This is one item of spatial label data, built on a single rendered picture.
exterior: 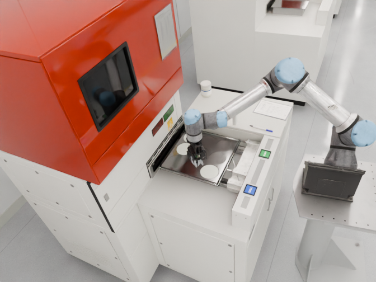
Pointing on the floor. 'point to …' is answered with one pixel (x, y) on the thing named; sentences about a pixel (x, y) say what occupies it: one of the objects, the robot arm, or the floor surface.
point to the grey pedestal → (329, 255)
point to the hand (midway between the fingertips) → (196, 163)
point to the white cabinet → (213, 239)
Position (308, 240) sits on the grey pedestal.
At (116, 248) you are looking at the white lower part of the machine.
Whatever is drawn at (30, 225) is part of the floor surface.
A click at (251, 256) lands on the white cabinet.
